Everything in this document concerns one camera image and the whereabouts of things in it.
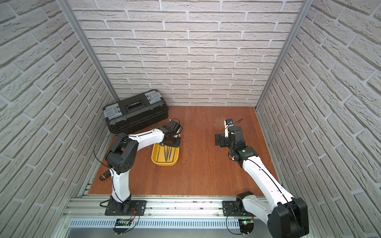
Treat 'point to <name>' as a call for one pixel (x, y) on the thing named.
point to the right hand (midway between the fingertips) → (226, 134)
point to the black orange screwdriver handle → (105, 175)
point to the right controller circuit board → (246, 225)
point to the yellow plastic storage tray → (158, 155)
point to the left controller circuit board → (121, 225)
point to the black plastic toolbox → (126, 116)
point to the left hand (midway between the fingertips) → (179, 142)
